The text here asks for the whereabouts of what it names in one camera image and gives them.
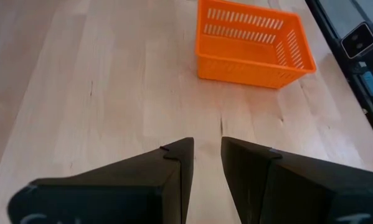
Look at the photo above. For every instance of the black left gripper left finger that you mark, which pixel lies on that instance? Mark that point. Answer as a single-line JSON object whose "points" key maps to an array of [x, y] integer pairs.
{"points": [[111, 193]]}

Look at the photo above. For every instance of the orange plastic slotted basket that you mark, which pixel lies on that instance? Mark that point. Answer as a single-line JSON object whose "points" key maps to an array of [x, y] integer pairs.
{"points": [[236, 70]]}

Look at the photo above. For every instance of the table-level camera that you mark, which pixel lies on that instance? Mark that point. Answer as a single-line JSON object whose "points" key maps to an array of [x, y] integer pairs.
{"points": [[357, 40]]}

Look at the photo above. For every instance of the black aluminium rig frame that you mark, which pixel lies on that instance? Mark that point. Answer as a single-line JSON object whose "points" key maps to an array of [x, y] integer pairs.
{"points": [[329, 31]]}

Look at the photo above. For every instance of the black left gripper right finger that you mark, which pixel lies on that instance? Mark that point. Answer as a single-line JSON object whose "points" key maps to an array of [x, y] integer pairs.
{"points": [[298, 193]]}

